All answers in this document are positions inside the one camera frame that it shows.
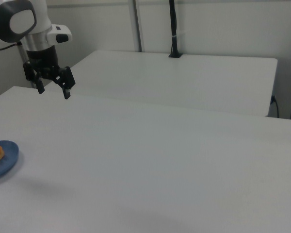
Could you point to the grey partition frame post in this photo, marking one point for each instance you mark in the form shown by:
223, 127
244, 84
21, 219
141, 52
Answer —
138, 24

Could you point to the blue round plate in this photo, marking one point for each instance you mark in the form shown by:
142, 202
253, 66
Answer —
10, 155

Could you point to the black pole stand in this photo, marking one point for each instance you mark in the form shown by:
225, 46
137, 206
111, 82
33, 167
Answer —
173, 24

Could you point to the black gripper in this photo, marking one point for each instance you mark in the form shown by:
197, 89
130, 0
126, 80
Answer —
42, 60

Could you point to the white side table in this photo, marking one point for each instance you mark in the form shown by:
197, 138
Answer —
184, 82

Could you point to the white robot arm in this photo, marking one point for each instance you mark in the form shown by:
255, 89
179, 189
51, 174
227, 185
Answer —
21, 21

